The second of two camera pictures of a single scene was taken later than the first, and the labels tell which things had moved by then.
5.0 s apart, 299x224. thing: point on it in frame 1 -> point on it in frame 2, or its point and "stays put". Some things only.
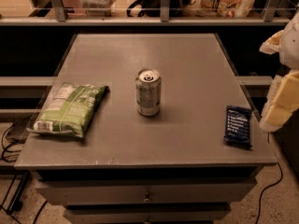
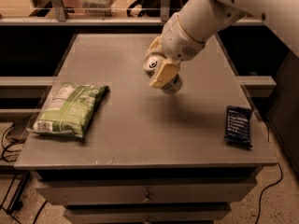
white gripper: (290, 49) -> (177, 43)
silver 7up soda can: (148, 91) -> (151, 63)
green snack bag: (72, 108) stays put
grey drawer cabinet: (176, 141) stays put
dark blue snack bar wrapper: (237, 126) stays put
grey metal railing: (62, 19) stays put
